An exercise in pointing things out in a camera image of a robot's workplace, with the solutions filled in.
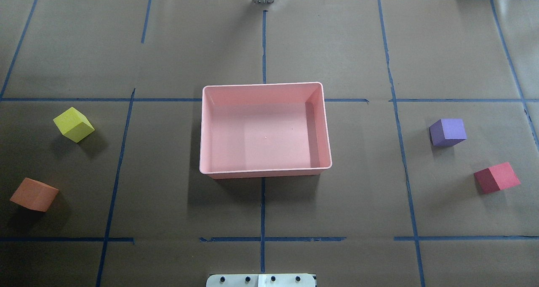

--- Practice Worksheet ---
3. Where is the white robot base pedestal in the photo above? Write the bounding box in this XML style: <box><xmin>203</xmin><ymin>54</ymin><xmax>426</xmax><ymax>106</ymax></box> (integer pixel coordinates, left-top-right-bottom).
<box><xmin>206</xmin><ymin>273</ymin><xmax>318</xmax><ymax>287</ymax></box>

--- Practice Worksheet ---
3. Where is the yellow foam block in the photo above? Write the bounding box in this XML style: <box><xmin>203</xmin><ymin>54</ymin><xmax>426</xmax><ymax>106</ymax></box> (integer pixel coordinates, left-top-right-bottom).
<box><xmin>53</xmin><ymin>107</ymin><xmax>95</xmax><ymax>143</ymax></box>

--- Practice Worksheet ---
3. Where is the orange foam block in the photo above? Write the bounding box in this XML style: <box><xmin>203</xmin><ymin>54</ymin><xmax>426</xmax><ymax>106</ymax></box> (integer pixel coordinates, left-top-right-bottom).
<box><xmin>10</xmin><ymin>178</ymin><xmax>59</xmax><ymax>212</ymax></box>

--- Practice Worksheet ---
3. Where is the purple foam block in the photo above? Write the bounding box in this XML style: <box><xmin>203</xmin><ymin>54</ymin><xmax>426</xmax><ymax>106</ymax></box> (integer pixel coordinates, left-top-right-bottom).
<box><xmin>429</xmin><ymin>118</ymin><xmax>467</xmax><ymax>147</ymax></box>

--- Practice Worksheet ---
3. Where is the pink plastic bin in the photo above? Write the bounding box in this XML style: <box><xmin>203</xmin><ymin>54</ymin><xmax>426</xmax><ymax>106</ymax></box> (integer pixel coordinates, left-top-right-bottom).
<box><xmin>200</xmin><ymin>82</ymin><xmax>333</xmax><ymax>179</ymax></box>

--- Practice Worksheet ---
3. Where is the brown paper table cover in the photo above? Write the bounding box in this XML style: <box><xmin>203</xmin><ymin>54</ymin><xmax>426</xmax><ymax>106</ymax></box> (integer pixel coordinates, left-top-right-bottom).
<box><xmin>1</xmin><ymin>0</ymin><xmax>538</xmax><ymax>287</ymax></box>

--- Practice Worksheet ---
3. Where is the red foam block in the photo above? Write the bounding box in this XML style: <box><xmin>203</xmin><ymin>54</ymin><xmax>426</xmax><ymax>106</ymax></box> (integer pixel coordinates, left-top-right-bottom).
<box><xmin>474</xmin><ymin>162</ymin><xmax>521</xmax><ymax>194</ymax></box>

